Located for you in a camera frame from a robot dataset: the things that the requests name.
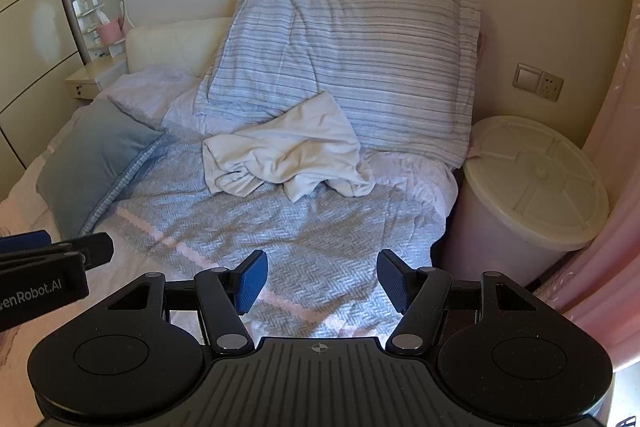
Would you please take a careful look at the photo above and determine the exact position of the pink cup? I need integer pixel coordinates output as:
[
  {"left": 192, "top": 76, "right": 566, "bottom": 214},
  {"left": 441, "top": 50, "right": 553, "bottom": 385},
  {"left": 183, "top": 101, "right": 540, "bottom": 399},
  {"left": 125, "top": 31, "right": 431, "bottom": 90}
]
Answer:
[{"left": 96, "top": 18, "right": 124, "bottom": 44}]

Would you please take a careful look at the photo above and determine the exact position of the blue striped folded quilt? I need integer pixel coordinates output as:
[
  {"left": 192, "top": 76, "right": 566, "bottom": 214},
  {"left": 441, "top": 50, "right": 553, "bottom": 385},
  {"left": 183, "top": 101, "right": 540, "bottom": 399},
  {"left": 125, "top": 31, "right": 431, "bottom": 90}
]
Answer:
[{"left": 194, "top": 0, "right": 484, "bottom": 170}]

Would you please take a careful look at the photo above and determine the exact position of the blue herringbone blanket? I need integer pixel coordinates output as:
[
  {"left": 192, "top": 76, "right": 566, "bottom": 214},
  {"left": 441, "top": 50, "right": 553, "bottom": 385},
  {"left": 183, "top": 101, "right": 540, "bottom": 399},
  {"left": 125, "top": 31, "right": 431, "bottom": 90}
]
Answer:
[{"left": 80, "top": 122, "right": 447, "bottom": 339}]

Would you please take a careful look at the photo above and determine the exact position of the white wardrobe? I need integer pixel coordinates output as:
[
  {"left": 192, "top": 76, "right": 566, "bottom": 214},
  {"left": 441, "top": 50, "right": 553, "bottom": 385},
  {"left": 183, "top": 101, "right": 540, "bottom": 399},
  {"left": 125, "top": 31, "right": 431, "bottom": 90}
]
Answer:
[{"left": 0, "top": 0, "right": 82, "bottom": 170}]

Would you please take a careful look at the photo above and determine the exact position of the beige wall socket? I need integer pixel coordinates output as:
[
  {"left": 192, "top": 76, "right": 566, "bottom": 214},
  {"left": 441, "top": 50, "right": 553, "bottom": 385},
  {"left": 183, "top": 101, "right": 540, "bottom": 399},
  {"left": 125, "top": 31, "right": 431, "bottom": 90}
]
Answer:
[{"left": 537, "top": 74, "right": 565, "bottom": 103}]

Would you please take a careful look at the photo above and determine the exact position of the cream padded headboard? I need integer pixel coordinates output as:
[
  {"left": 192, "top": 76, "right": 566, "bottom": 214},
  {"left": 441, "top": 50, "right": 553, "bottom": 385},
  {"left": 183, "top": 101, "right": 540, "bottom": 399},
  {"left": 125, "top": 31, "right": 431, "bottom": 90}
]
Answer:
[{"left": 124, "top": 17, "right": 235, "bottom": 76}]

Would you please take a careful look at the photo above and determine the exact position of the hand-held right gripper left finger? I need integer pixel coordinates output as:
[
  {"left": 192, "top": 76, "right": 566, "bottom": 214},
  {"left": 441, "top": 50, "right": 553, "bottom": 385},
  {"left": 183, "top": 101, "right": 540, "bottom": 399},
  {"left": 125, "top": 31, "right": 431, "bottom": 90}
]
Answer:
[{"left": 106, "top": 250, "right": 270, "bottom": 356}]

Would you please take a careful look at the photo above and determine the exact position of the blue pillow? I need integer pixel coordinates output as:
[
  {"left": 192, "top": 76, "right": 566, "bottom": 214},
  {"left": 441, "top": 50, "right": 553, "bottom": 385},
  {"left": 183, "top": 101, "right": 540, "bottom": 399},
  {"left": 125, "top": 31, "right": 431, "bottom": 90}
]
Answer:
[{"left": 36, "top": 99, "right": 166, "bottom": 236}]

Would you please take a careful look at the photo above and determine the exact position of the pink curtain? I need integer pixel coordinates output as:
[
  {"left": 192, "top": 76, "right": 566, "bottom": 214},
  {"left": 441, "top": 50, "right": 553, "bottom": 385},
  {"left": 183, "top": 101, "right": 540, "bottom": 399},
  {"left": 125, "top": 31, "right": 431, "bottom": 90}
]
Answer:
[{"left": 549, "top": 0, "right": 640, "bottom": 374}]

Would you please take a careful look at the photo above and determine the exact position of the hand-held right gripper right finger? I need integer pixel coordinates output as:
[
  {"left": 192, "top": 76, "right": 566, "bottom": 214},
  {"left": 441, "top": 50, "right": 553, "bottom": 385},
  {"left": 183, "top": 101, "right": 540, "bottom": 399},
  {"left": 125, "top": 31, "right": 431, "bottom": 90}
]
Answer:
[{"left": 376, "top": 249, "right": 543, "bottom": 354}]

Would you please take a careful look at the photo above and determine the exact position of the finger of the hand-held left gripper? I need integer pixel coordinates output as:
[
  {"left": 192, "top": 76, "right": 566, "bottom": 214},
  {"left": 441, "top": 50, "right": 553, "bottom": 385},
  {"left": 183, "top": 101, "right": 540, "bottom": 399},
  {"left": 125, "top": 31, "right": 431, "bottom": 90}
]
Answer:
[
  {"left": 0, "top": 233, "right": 114, "bottom": 269},
  {"left": 0, "top": 231, "right": 52, "bottom": 254}
]

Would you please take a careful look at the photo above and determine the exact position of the small white shelf with bottles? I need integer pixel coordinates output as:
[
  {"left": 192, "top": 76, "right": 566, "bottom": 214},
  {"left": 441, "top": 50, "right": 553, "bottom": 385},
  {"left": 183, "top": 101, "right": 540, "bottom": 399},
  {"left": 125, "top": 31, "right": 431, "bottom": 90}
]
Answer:
[{"left": 71, "top": 0, "right": 109, "bottom": 50}]

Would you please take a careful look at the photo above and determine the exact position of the cream white garment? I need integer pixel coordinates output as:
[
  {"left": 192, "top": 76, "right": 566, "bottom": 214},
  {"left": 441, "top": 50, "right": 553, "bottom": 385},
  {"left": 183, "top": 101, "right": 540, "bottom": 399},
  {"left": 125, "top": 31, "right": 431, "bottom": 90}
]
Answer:
[{"left": 202, "top": 91, "right": 376, "bottom": 203}]

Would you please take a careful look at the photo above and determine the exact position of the pale yellow towel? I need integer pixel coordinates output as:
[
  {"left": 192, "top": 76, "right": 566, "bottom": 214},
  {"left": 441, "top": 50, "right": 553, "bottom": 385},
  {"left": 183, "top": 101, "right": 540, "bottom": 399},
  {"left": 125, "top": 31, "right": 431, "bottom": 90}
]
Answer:
[{"left": 0, "top": 64, "right": 459, "bottom": 427}]

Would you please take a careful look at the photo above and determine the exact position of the white nightstand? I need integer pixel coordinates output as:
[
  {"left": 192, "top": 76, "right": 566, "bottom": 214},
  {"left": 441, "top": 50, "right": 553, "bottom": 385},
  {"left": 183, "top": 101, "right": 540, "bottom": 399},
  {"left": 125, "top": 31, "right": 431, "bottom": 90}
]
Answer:
[{"left": 65, "top": 56, "right": 129, "bottom": 100}]

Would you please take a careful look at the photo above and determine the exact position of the white round lidded bin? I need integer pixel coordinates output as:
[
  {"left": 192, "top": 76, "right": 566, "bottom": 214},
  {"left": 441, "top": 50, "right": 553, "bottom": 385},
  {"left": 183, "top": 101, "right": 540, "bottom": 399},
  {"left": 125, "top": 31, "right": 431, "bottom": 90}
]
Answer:
[{"left": 442, "top": 115, "right": 610, "bottom": 289}]

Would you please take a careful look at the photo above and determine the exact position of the beige wall light switch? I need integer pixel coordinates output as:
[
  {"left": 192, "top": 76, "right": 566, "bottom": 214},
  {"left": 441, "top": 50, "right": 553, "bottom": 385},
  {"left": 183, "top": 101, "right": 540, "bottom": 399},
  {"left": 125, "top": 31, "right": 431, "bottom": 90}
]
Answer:
[{"left": 511, "top": 62, "right": 542, "bottom": 92}]

